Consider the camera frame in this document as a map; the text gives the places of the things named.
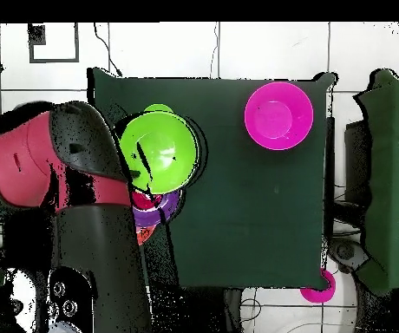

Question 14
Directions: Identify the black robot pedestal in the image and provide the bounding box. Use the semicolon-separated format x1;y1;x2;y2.
224;288;244;333

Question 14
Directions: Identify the thin black cable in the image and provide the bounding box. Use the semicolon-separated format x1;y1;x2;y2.
208;22;220;79
93;22;123;78

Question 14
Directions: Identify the dark green tablecloth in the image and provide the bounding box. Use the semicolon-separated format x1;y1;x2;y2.
87;67;336;291

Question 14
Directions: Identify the pink bowl on floor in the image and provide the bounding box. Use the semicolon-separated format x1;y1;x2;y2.
298;268;337;304

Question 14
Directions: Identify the orange-red plastic bowl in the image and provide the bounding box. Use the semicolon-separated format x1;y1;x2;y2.
135;225;158;246

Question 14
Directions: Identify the large pink plastic bowl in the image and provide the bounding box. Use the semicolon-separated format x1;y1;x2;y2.
244;81;315;151

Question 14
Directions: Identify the small green plastic bowl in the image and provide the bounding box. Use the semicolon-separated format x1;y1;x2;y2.
143;103;175;114

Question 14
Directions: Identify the purple plastic bowl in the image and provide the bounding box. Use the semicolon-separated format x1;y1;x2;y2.
132;188;184;229

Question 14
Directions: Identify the black chair base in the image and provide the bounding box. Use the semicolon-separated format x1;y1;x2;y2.
327;235;370;275

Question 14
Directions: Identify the dark square frame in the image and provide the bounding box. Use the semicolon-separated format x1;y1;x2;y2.
28;22;80;64

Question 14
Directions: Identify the red plastic cup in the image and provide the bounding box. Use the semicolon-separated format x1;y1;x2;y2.
131;190;164;212

